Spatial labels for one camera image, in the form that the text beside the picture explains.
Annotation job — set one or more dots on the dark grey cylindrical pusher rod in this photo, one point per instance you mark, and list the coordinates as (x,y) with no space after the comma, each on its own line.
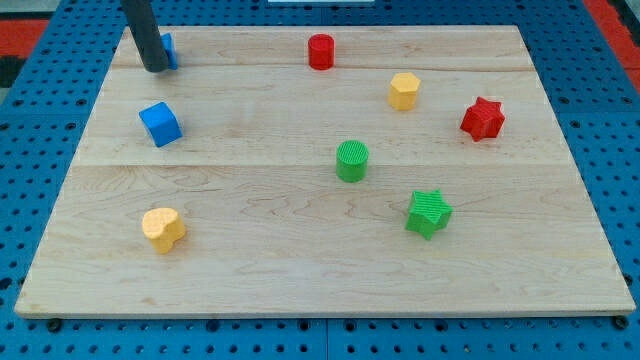
(143,26)

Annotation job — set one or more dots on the blue block behind rod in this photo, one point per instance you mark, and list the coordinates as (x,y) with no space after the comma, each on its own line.
(170,51)

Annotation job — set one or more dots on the blue cube block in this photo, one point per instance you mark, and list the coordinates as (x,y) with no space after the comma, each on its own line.
(161,124)

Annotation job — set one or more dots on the red cylinder block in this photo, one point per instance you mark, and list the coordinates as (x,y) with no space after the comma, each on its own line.
(321,51)

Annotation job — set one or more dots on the yellow heart block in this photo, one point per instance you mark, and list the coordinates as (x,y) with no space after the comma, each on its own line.
(163,227)

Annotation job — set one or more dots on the green cylinder block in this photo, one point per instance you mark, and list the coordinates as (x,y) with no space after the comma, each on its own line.
(352,161)

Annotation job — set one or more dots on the light wooden board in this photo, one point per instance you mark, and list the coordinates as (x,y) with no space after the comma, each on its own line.
(272,232)

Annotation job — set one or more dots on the yellow hexagon block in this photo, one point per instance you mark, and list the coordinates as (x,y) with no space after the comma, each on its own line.
(403,91)

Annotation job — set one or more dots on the green star block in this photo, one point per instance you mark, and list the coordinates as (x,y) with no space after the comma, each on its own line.
(427,213)

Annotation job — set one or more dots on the red star block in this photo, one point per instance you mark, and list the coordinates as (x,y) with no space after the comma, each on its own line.
(483,119)

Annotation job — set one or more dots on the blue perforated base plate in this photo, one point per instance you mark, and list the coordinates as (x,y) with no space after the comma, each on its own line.
(49,103)

